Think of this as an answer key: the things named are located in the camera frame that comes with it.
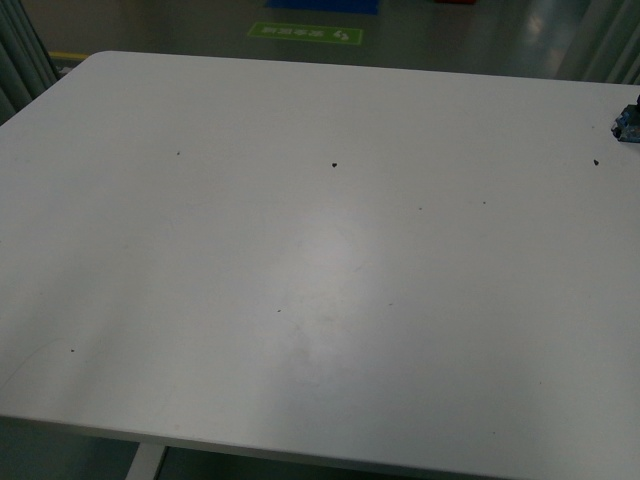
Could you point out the green floor sign sticker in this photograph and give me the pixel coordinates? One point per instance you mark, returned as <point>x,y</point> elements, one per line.
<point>307,33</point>

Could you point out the yellow floor tape line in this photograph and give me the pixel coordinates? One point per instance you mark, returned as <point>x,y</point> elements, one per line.
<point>68,56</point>

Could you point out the grey curtain left side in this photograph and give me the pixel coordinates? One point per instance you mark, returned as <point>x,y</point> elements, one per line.
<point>27,69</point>

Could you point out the grey curtain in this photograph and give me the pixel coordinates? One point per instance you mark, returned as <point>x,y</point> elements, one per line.
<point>612,42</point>
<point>27,69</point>

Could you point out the grey curtain right side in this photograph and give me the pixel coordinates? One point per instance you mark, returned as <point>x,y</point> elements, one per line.
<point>612,42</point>

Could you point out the white table leg frame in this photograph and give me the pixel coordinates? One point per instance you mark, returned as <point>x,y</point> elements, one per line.
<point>147,462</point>

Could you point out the red push button switch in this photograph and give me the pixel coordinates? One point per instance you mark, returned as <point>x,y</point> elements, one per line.
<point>626,126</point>

